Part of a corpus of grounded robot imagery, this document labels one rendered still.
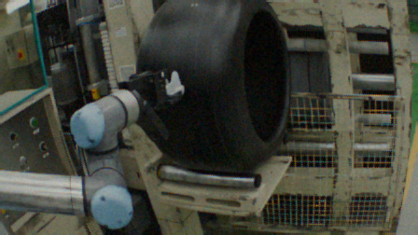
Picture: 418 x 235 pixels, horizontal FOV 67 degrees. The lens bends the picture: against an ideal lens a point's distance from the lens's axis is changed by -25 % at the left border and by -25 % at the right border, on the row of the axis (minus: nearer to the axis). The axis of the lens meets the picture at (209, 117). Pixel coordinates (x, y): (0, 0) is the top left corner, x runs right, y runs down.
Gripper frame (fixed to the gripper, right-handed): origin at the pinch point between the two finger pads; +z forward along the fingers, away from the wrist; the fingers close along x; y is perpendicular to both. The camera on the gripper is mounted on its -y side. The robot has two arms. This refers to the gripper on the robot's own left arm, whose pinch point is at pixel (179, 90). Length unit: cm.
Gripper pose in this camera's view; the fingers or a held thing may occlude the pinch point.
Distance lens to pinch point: 99.1
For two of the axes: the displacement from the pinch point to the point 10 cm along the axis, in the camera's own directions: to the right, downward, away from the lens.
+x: -8.7, -0.1, 4.8
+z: 4.6, -3.1, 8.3
